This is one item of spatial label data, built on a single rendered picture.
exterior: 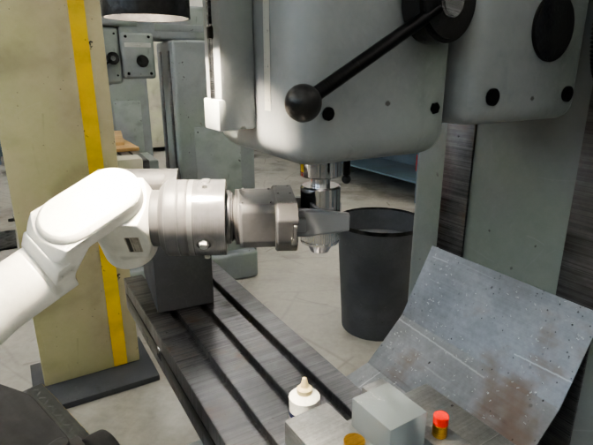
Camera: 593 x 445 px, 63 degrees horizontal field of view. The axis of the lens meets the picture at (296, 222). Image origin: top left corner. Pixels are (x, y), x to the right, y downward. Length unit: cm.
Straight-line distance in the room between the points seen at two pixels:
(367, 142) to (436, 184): 49
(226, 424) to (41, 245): 37
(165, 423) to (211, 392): 143
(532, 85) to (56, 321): 216
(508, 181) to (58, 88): 177
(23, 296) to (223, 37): 31
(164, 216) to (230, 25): 21
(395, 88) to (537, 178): 39
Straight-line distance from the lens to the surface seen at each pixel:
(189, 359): 90
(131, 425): 227
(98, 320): 246
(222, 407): 79
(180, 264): 103
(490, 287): 89
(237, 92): 49
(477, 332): 88
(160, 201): 55
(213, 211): 53
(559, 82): 65
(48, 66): 219
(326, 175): 54
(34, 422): 144
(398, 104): 49
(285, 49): 44
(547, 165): 81
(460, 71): 54
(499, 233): 87
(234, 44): 48
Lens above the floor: 140
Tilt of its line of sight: 18 degrees down
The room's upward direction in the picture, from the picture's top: straight up
